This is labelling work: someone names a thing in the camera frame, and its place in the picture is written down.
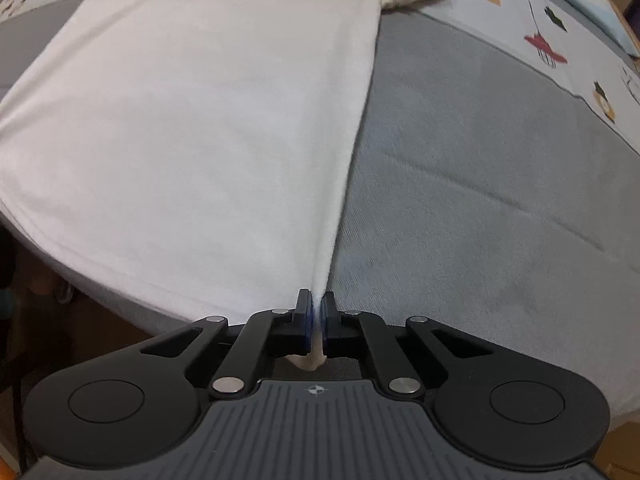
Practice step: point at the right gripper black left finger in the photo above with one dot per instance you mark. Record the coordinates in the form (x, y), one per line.
(139, 402)

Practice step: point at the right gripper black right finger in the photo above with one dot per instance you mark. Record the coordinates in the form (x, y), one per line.
(498, 405)

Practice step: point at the white t-shirt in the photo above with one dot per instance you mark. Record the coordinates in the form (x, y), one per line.
(192, 155)

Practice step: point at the grey printed bed sheet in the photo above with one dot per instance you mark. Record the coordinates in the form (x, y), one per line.
(497, 197)

